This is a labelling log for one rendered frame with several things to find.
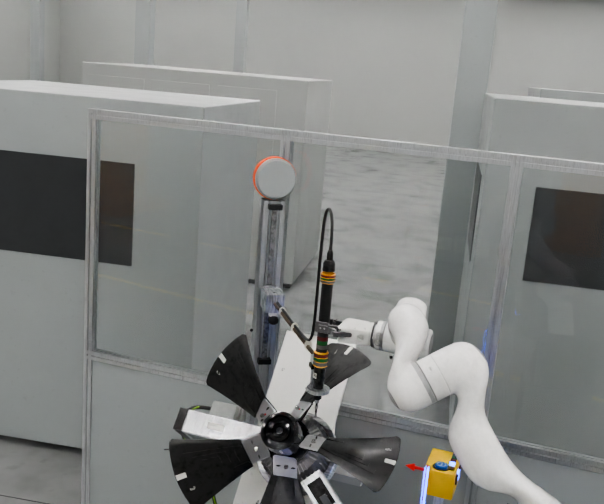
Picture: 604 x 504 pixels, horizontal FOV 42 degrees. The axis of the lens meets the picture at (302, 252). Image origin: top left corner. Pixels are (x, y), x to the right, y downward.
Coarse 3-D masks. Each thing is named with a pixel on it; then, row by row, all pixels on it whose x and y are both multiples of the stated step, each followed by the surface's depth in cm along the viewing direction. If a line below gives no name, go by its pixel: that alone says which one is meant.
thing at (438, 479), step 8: (432, 456) 262; (440, 456) 262; (448, 456) 263; (432, 464) 256; (448, 464) 257; (456, 464) 258; (432, 472) 253; (440, 472) 252; (448, 472) 252; (456, 472) 254; (432, 480) 253; (440, 480) 252; (448, 480) 251; (432, 488) 254; (440, 488) 253; (448, 488) 252; (440, 496) 253; (448, 496) 252
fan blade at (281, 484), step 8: (272, 480) 234; (280, 480) 235; (288, 480) 237; (296, 480) 239; (272, 488) 233; (280, 488) 234; (288, 488) 235; (296, 488) 237; (264, 496) 231; (272, 496) 232; (280, 496) 233; (288, 496) 234; (296, 496) 236
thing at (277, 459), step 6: (276, 456) 238; (282, 456) 240; (276, 462) 237; (282, 462) 239; (288, 462) 240; (294, 462) 242; (276, 468) 237; (282, 468) 238; (288, 468) 239; (276, 474) 236; (282, 474) 237; (288, 474) 238; (294, 474) 240
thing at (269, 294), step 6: (264, 288) 295; (270, 288) 295; (276, 288) 296; (264, 294) 290; (270, 294) 288; (276, 294) 288; (282, 294) 289; (264, 300) 290; (270, 300) 288; (276, 300) 288; (282, 300) 289; (264, 306) 290; (270, 306) 288; (282, 306) 290; (270, 312) 289; (276, 312) 289
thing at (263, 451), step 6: (246, 438) 242; (252, 438) 242; (258, 438) 243; (246, 444) 243; (252, 444) 243; (258, 444) 243; (264, 444) 243; (246, 450) 243; (252, 450) 243; (258, 450) 244; (264, 450) 244; (252, 456) 244; (258, 456) 244; (264, 456) 245; (252, 462) 245
